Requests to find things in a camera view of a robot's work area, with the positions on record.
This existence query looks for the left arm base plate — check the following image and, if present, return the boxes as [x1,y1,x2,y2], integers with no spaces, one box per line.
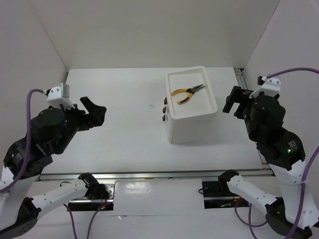
[67,181,115,212]

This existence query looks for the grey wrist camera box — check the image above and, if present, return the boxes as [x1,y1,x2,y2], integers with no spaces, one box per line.
[46,83,75,110]

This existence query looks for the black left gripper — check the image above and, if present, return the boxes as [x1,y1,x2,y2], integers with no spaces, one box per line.
[55,96,107,153]

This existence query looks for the white drawer cabinet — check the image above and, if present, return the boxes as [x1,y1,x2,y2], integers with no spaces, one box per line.
[163,66,218,144]

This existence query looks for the yellow handled pliers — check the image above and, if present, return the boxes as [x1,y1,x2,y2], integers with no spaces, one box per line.
[170,84,205,105]

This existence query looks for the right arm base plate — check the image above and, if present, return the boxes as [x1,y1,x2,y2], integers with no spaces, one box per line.
[198,181,248,209]

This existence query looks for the aluminium side rail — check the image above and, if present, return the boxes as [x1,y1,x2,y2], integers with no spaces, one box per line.
[234,68,247,89]

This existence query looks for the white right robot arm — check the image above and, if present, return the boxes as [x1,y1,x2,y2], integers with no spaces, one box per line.
[217,86,319,239]

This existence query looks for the aluminium front rail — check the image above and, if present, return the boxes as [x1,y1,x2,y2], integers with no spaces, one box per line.
[38,168,274,181]

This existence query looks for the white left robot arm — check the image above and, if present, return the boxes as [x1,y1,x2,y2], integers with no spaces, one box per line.
[0,97,108,239]

